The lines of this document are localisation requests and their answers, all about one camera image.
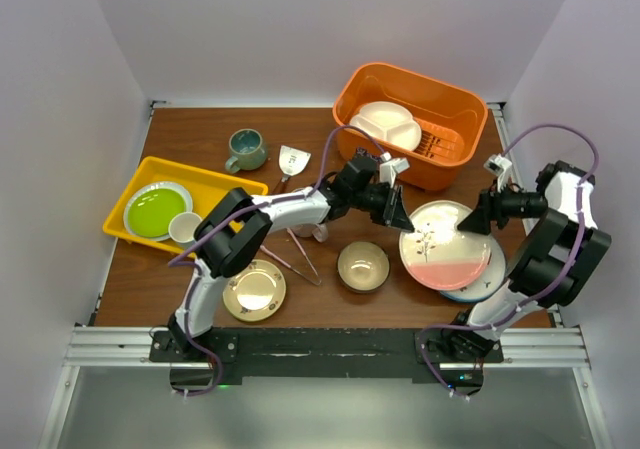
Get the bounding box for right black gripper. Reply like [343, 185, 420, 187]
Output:
[457, 177, 549, 235]

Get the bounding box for aluminium frame rail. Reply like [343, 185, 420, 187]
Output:
[37, 103, 614, 449]

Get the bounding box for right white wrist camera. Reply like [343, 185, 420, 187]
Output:
[484, 154, 513, 192]

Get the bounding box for metal spatula with wooden handle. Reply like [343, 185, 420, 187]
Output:
[271, 145, 311, 195]

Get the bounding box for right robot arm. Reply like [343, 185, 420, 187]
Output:
[440, 161, 612, 362]

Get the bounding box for pink metal tongs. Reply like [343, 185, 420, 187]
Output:
[259, 226, 323, 287]

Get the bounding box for small cream floral plate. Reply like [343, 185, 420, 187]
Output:
[223, 259, 287, 323]

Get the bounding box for cream and pink branch plate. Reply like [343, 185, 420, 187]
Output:
[399, 200, 492, 292]

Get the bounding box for orange plastic bin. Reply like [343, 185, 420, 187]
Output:
[333, 62, 488, 191]

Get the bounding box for watermelon pattern plate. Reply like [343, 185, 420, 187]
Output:
[441, 237, 506, 303]

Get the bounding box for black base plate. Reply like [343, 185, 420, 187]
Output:
[149, 328, 504, 392]

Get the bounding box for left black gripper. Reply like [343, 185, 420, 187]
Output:
[349, 181, 414, 231]

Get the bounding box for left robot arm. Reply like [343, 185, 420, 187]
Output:
[167, 153, 414, 361]

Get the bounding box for white divided plate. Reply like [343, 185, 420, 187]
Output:
[349, 101, 422, 151]

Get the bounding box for yellow plastic tray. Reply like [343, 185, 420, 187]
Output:
[102, 156, 269, 255]

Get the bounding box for green ceramic mug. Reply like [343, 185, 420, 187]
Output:
[225, 128, 268, 174]

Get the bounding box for lavender mug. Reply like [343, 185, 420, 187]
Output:
[292, 224, 329, 243]

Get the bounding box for cream cup with blue handle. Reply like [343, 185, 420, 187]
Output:
[168, 212, 202, 249]

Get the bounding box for green plate with grey rim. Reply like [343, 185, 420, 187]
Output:
[123, 181, 193, 242]

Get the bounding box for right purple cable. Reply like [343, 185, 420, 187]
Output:
[417, 123, 601, 395]

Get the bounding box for cream bowl with dark rim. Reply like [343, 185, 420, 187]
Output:
[336, 241, 390, 294]

